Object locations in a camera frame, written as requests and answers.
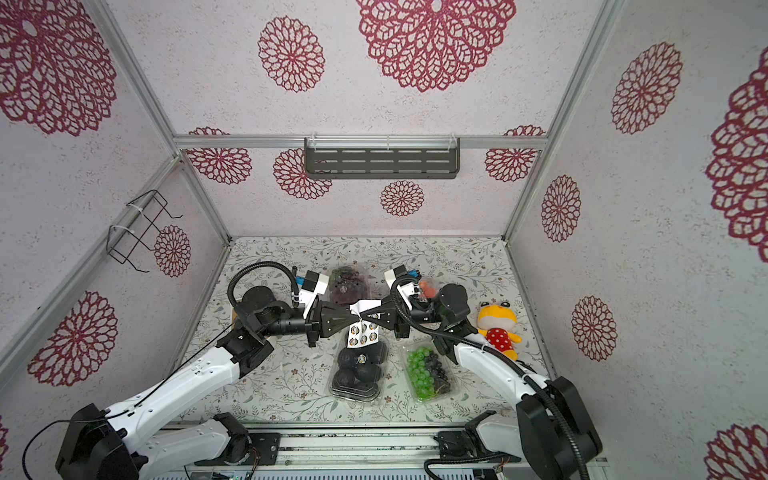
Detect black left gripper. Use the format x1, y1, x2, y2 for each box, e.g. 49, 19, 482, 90
261, 300, 360, 348

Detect sticker label sheet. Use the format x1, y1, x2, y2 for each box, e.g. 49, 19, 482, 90
346, 300, 381, 349

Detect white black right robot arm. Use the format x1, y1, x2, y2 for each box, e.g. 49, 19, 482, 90
350, 278, 603, 479

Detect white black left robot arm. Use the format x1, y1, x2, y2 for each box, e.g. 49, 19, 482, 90
55, 281, 360, 479

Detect clear box purple grapes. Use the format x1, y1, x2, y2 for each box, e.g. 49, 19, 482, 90
328, 266, 370, 307

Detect clear box green grapes blueberries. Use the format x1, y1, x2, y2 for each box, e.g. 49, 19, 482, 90
401, 341, 455, 403

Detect yellow red plush toy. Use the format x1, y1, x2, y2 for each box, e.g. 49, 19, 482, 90
477, 301, 522, 360

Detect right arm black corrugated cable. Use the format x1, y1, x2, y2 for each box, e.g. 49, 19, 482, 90
389, 275, 592, 480

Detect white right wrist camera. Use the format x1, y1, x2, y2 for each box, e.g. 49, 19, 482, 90
384, 265, 422, 310

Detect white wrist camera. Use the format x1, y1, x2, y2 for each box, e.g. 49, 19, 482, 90
296, 270, 330, 319
384, 265, 422, 310

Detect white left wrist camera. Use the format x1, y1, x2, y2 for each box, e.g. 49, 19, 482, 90
296, 270, 330, 319

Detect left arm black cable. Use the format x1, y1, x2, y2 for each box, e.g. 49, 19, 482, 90
22, 260, 301, 480

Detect aluminium mounting rail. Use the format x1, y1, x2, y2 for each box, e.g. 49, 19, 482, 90
138, 420, 540, 479

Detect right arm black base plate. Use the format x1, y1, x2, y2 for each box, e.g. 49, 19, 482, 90
434, 430, 521, 463

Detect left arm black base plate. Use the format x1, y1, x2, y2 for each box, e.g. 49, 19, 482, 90
194, 432, 282, 467

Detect grey metal wall shelf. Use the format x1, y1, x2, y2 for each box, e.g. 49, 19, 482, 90
304, 137, 461, 180

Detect black wire wall rack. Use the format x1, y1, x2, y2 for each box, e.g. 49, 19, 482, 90
105, 189, 182, 274

